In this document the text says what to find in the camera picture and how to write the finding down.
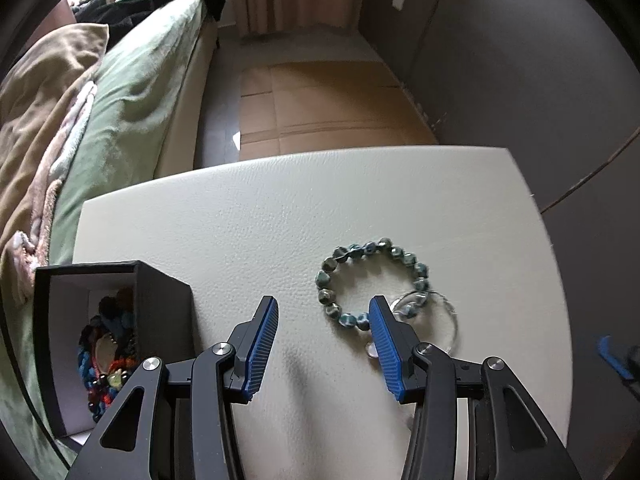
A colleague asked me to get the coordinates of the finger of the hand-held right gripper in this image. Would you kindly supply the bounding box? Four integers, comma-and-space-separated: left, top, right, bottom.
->
597, 334, 639, 387

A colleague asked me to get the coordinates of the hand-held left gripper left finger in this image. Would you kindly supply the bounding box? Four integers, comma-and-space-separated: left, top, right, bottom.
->
67, 296, 279, 480

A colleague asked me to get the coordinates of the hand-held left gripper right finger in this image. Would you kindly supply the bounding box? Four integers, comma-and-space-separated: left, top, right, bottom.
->
368, 295, 583, 480

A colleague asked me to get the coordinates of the clear glass bangle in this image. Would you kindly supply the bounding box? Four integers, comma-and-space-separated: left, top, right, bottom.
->
365, 288, 460, 359

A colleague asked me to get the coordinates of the grey-green bead bracelet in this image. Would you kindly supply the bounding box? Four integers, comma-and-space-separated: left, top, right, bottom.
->
315, 237, 431, 332

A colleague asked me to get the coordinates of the black jewelry box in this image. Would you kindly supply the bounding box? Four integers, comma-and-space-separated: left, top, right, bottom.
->
33, 259, 194, 439

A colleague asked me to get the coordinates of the multicoloured bead bracelet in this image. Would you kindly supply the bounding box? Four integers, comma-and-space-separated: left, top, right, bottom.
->
76, 310, 139, 423

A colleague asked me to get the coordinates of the cardboard sheet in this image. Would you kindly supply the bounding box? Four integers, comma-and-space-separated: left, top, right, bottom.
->
238, 59, 442, 162

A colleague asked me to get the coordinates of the bed with green sheet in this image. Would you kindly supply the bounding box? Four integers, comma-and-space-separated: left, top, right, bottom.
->
0, 0, 222, 441

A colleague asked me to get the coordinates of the beige blanket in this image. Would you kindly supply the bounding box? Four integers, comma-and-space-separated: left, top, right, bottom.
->
0, 22, 111, 306

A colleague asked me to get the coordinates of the thin black cable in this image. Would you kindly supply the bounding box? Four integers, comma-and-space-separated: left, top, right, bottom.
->
0, 305, 72, 468

